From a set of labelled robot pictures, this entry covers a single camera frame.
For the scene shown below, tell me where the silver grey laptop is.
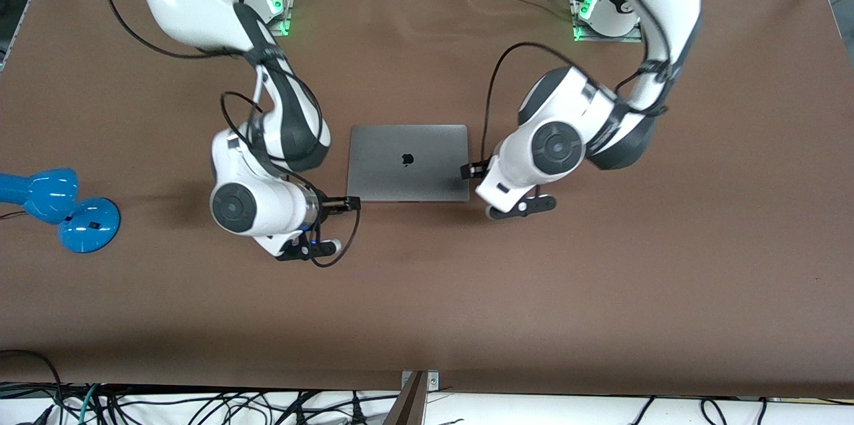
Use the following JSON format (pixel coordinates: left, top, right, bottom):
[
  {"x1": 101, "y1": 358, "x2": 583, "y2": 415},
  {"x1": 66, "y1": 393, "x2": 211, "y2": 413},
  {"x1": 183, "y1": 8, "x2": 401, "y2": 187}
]
[{"x1": 346, "y1": 123, "x2": 471, "y2": 203}]

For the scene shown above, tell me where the white sheet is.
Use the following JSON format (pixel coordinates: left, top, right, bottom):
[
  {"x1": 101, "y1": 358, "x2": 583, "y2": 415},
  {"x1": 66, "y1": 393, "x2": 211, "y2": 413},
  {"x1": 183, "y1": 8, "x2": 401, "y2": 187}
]
[{"x1": 0, "y1": 382, "x2": 854, "y2": 425}]

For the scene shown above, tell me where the blue desk lamp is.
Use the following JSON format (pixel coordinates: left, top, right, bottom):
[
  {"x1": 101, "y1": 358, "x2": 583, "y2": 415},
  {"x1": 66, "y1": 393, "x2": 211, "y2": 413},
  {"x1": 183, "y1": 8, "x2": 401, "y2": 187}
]
[{"x1": 0, "y1": 167, "x2": 121, "y2": 254}]

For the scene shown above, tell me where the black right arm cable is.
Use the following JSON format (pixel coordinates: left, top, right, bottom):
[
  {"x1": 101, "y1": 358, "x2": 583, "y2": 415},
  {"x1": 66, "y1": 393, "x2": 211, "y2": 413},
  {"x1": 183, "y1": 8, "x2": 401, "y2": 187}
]
[{"x1": 97, "y1": 0, "x2": 362, "y2": 270}]

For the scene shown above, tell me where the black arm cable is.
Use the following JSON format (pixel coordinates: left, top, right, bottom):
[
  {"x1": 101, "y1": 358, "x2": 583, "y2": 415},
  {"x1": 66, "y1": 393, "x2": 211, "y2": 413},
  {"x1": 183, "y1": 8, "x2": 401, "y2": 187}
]
[
  {"x1": 480, "y1": 0, "x2": 672, "y2": 167},
  {"x1": 97, "y1": 0, "x2": 362, "y2": 270}
]

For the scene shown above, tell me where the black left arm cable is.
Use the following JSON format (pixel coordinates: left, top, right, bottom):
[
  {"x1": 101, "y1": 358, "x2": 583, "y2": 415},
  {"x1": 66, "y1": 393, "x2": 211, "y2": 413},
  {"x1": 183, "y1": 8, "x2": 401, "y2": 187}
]
[{"x1": 480, "y1": 0, "x2": 672, "y2": 167}]

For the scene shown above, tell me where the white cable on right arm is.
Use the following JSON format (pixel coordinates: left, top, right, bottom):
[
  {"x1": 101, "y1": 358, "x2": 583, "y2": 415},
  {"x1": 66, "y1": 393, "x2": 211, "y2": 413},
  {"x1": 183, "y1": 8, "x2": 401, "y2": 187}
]
[{"x1": 252, "y1": 67, "x2": 267, "y2": 123}]

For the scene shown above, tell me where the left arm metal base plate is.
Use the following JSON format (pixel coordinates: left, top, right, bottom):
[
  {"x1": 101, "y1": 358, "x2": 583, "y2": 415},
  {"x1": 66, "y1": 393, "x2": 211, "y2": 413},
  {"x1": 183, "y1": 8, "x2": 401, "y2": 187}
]
[{"x1": 568, "y1": 0, "x2": 643, "y2": 44}]

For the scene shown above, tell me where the metal corner bracket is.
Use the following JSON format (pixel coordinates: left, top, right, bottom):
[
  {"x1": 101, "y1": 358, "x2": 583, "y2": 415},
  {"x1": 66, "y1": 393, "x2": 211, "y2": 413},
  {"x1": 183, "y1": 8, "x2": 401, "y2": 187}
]
[{"x1": 401, "y1": 370, "x2": 440, "y2": 392}]

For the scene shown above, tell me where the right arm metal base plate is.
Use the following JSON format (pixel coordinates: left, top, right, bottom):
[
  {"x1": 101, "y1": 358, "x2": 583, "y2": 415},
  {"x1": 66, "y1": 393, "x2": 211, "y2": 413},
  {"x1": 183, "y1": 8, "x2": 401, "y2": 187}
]
[{"x1": 264, "y1": 0, "x2": 296, "y2": 37}]

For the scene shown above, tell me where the teal cable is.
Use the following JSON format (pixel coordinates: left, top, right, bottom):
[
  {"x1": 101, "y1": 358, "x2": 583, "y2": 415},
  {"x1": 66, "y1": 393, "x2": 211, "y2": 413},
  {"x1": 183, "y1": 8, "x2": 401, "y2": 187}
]
[{"x1": 77, "y1": 383, "x2": 102, "y2": 425}]

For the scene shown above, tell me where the black looped floor cable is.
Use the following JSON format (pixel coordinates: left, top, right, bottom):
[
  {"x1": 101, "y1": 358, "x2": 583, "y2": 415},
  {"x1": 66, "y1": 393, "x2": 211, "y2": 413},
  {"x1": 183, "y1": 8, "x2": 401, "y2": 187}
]
[{"x1": 0, "y1": 349, "x2": 65, "y2": 425}]

